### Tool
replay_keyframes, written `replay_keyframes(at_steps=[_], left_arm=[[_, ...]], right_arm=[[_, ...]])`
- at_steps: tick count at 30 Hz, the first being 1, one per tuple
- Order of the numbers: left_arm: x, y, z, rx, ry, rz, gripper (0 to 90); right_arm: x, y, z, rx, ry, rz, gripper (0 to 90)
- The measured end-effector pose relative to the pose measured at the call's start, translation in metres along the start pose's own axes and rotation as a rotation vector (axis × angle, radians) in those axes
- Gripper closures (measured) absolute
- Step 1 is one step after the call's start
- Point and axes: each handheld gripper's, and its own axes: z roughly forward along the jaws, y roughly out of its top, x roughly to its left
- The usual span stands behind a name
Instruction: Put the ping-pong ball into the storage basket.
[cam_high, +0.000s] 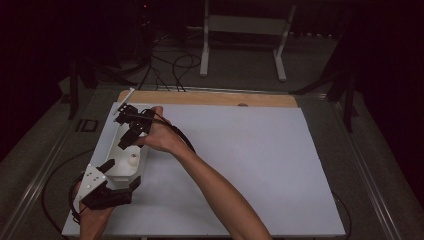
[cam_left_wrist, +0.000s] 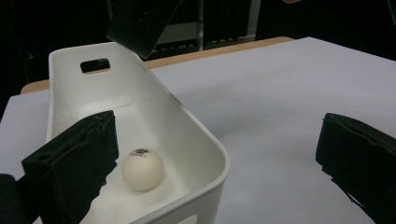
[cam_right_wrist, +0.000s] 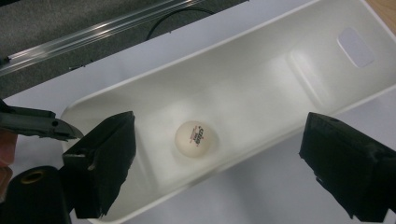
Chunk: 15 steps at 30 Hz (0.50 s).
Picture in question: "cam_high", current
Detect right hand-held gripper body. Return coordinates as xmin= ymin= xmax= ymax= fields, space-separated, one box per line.
xmin=111 ymin=87 xmax=156 ymax=135

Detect person's right hand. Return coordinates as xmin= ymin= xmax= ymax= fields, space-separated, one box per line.
xmin=134 ymin=105 xmax=193 ymax=158

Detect dark metal stand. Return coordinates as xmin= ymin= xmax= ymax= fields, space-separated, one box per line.
xmin=67 ymin=59 xmax=136 ymax=121
xmin=289 ymin=54 xmax=360 ymax=133

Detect person's left hand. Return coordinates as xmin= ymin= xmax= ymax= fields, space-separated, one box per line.
xmin=73 ymin=181 xmax=116 ymax=235

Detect white plastic container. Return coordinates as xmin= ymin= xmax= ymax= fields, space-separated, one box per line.
xmin=105 ymin=103 xmax=151 ymax=191

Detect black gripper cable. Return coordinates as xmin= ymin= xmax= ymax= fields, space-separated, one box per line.
xmin=146 ymin=111 xmax=197 ymax=154
xmin=40 ymin=148 xmax=97 ymax=236

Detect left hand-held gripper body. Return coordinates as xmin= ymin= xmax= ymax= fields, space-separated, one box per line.
xmin=73 ymin=163 xmax=134 ymax=212

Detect black floor cables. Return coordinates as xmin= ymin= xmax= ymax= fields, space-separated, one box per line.
xmin=136 ymin=33 xmax=203 ymax=93

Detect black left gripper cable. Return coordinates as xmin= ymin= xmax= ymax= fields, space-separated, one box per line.
xmin=40 ymin=148 xmax=97 ymax=236

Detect black square frame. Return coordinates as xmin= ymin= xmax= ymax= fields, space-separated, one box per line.
xmin=75 ymin=118 xmax=100 ymax=134

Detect white table mat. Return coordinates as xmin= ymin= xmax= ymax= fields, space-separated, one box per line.
xmin=61 ymin=102 xmax=347 ymax=239

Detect white metal stand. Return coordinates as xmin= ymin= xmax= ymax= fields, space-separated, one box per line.
xmin=198 ymin=0 xmax=298 ymax=83

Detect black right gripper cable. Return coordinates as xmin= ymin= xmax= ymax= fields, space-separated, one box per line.
xmin=146 ymin=111 xmax=197 ymax=154

